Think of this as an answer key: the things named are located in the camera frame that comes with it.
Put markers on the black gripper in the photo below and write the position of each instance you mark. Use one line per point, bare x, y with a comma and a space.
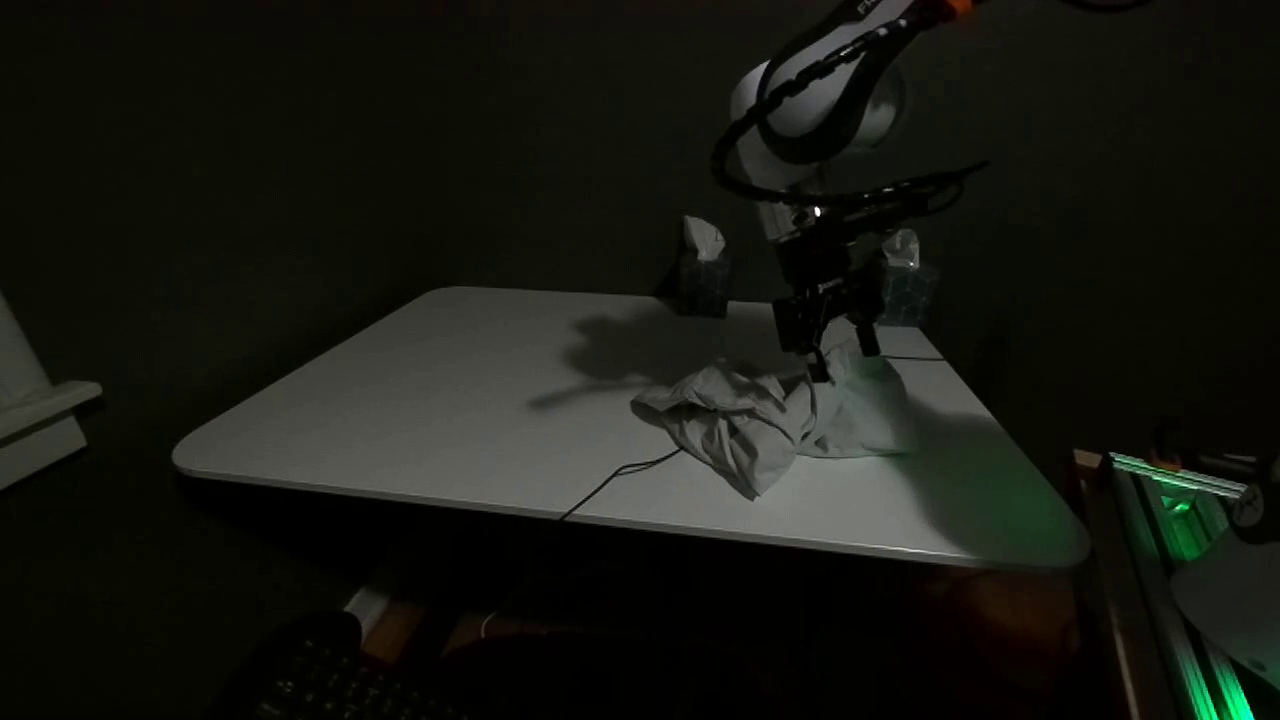
832, 274

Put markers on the green lit metal frame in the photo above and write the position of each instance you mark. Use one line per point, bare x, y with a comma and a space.
1184, 553

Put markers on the black keyboard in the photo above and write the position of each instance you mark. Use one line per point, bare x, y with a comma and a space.
312, 670

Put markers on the dark tissue box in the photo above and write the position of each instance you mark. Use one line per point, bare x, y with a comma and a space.
703, 269

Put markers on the white shelf at left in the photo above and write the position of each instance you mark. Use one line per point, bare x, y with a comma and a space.
38, 414

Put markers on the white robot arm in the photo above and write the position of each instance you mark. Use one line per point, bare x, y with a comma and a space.
791, 119

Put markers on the grey shirt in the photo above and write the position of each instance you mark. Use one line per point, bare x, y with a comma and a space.
753, 425

